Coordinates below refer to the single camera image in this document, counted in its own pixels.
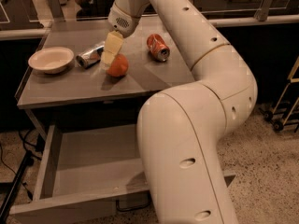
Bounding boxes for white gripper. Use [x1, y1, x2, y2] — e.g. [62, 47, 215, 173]
[101, 4, 141, 67]

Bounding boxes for orange fruit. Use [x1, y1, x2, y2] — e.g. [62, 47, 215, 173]
[107, 54, 129, 77]

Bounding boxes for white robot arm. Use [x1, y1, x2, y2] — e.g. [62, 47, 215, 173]
[108, 0, 257, 224]

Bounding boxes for open grey top drawer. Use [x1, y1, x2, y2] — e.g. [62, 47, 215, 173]
[10, 125, 237, 224]

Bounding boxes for crushed silver blue can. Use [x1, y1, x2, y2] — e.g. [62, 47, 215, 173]
[76, 41, 105, 69]

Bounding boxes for grey cabinet counter unit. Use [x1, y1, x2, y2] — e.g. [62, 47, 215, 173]
[18, 16, 194, 112]

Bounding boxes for crushed red soda can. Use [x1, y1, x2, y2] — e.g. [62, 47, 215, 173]
[147, 34, 170, 62]

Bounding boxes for white ceramic bowl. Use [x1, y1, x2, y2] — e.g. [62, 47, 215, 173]
[28, 47, 74, 74]

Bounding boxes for black stand leg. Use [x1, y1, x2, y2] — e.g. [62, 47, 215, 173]
[0, 151, 34, 224]

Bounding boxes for black floor cables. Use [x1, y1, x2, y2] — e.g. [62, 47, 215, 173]
[0, 128, 46, 201]

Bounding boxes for dark metal drawer handle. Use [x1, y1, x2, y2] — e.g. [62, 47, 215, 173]
[116, 194, 151, 213]

